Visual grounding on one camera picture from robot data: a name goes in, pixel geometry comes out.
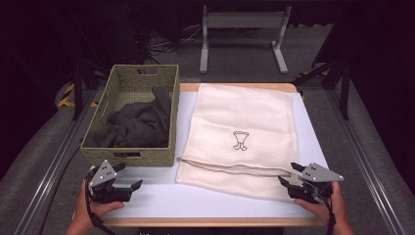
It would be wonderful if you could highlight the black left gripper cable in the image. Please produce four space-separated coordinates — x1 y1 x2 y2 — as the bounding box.
84 174 115 235

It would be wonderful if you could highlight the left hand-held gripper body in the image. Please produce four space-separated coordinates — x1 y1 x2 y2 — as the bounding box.
85 160 133 204

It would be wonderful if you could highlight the bundle of floor cables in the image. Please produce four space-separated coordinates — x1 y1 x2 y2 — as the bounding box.
130 6 205 65

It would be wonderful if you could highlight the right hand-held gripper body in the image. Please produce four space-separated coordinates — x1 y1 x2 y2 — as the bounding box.
287 162 346 205

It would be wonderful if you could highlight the black metal stand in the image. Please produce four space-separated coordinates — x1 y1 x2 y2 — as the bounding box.
293 57 352 121
67 60 109 121

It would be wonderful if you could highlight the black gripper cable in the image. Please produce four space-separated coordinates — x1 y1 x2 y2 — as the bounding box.
312 187 338 235
84 174 115 235

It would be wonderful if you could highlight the white metal table frame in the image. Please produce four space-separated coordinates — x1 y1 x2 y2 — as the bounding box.
199 4 293 75

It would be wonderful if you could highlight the person's left hand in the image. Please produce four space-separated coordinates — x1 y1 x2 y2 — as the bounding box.
72 179 125 228

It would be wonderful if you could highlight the dark grey cloth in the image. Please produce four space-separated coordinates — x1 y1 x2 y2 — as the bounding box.
83 85 172 149

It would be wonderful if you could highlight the yellow black hazard tape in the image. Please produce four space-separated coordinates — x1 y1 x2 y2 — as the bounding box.
57 82 100 109

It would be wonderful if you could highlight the cream drawstring cloth bag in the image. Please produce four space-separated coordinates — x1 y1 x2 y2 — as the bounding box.
175 83 300 202

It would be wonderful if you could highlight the green woven basket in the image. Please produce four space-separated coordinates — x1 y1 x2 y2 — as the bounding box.
79 64 181 168

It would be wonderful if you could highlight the grey metal floor rail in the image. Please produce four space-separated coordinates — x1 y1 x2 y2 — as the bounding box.
13 87 101 235
325 87 408 235

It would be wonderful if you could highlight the person's right hand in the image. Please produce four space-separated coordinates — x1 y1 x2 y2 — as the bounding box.
293 180 347 227

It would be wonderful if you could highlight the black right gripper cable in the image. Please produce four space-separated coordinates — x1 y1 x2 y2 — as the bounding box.
312 187 338 235

